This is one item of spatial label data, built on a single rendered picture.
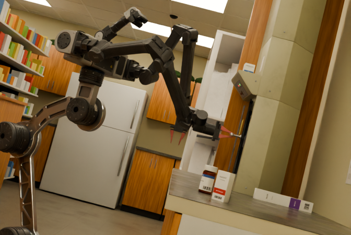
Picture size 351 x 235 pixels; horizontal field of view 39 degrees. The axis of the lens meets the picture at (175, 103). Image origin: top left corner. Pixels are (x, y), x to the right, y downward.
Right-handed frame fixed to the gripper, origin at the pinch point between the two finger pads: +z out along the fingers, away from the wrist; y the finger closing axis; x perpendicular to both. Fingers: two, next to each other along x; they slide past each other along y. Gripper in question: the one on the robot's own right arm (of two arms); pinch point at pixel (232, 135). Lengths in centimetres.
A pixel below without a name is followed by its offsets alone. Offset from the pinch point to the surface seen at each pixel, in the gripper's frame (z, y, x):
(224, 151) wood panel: 1.0, -8.5, 26.0
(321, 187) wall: 49, -14, 0
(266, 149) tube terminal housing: 16.4, -2.6, -10.8
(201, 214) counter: -14, -28, -115
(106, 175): -114, -81, 476
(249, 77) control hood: 0.3, 28.6, -10.5
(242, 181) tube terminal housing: 8.9, -20.4, -11.1
